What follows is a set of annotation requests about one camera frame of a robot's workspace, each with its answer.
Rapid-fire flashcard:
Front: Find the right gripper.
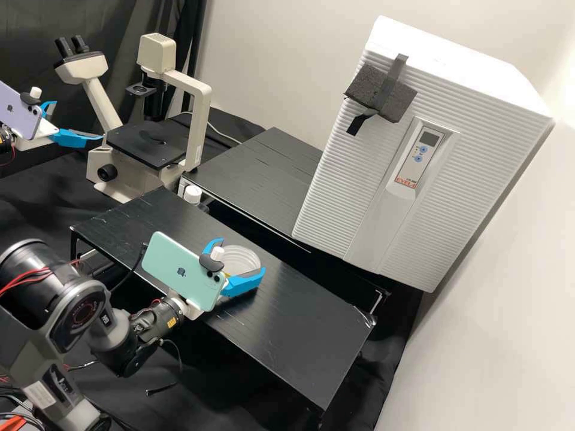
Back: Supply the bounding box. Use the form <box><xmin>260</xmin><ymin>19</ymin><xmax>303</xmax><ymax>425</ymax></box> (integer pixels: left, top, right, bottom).
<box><xmin>172</xmin><ymin>236</ymin><xmax>267</xmax><ymax>322</ymax></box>

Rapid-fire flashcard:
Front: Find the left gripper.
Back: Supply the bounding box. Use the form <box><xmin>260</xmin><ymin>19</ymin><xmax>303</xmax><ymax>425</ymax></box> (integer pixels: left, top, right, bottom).
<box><xmin>17</xmin><ymin>100</ymin><xmax>104</xmax><ymax>151</ymax></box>

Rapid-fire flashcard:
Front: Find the petri dish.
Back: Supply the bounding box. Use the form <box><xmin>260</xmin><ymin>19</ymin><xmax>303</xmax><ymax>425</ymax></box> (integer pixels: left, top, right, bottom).
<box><xmin>219</xmin><ymin>244</ymin><xmax>262</xmax><ymax>284</ymax></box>

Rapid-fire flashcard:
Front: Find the white-capped bottle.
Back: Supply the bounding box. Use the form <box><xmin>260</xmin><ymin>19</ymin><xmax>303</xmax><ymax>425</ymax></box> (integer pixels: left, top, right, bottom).
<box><xmin>178</xmin><ymin>184</ymin><xmax>202</xmax><ymax>207</ymax></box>

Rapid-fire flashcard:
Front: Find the black platform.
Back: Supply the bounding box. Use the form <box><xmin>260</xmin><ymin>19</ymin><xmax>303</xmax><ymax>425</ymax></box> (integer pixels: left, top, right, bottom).
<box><xmin>179</xmin><ymin>127</ymin><xmax>324</xmax><ymax>245</ymax></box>
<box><xmin>204</xmin><ymin>197</ymin><xmax>392</xmax><ymax>311</ymax></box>
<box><xmin>69</xmin><ymin>187</ymin><xmax>377</xmax><ymax>412</ymax></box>

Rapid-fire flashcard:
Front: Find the cream microscope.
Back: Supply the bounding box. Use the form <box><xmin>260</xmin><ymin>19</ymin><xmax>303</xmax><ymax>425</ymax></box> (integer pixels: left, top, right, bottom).
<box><xmin>53</xmin><ymin>34</ymin><xmax>213</xmax><ymax>204</ymax></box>

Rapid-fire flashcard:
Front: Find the incubator door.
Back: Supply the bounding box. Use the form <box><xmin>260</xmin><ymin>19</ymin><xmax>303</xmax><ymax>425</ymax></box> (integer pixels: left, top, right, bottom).
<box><xmin>290</xmin><ymin>43</ymin><xmax>554</xmax><ymax>295</ymax></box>

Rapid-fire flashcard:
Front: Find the white incubator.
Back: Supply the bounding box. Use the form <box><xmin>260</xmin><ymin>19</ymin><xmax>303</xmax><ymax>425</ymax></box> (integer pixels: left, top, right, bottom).
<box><xmin>364</xmin><ymin>16</ymin><xmax>556</xmax><ymax>131</ymax></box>

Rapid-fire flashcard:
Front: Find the left wrist camera phone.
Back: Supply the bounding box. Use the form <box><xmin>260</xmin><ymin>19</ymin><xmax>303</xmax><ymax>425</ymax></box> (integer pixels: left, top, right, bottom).
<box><xmin>0</xmin><ymin>80</ymin><xmax>46</xmax><ymax>141</ymax></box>

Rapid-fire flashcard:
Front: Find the wrist camera phone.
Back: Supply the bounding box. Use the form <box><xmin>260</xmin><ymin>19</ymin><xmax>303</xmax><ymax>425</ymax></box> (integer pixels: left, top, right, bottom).
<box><xmin>140</xmin><ymin>231</ymin><xmax>229</xmax><ymax>313</ymax></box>
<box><xmin>0</xmin><ymin>80</ymin><xmax>46</xmax><ymax>141</ymax></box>

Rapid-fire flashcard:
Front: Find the right wrist camera phone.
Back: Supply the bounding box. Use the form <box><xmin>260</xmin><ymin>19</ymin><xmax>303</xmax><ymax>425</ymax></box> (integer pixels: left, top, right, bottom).
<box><xmin>140</xmin><ymin>231</ymin><xmax>229</xmax><ymax>313</ymax></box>

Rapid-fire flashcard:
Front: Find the black cable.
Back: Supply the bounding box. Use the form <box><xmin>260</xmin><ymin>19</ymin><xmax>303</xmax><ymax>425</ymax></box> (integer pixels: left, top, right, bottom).
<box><xmin>109</xmin><ymin>241</ymin><xmax>149</xmax><ymax>295</ymax></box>
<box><xmin>144</xmin><ymin>337</ymin><xmax>181</xmax><ymax>397</ymax></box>

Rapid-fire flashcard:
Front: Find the grey cable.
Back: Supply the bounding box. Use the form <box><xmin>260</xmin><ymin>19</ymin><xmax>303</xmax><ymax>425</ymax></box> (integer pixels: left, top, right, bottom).
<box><xmin>209</xmin><ymin>122</ymin><xmax>244</xmax><ymax>145</ymax></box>

